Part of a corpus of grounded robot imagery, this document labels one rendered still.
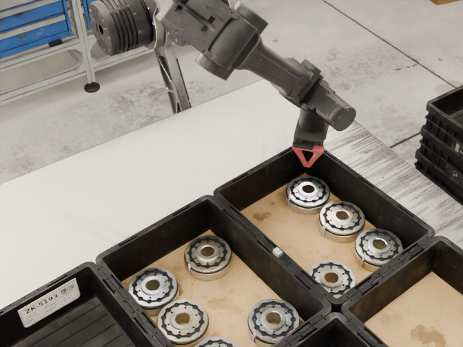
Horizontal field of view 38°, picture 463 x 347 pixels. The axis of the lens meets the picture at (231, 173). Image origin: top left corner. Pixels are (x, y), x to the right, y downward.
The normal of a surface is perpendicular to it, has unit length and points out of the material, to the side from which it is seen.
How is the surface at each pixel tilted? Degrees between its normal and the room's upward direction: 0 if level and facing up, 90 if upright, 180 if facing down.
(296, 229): 0
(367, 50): 0
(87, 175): 0
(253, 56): 105
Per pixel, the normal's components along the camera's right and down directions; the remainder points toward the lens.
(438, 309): -0.02, -0.73
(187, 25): 0.08, 0.30
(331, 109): -0.53, -0.20
